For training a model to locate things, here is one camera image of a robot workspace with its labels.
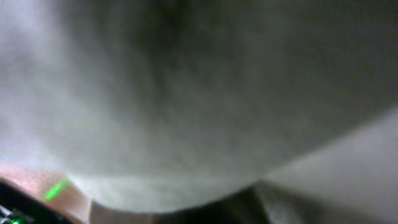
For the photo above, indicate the beige shorts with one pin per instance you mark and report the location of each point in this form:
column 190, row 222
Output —
column 159, row 106

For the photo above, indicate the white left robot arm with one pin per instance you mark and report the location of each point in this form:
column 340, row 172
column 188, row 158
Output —
column 17, row 207

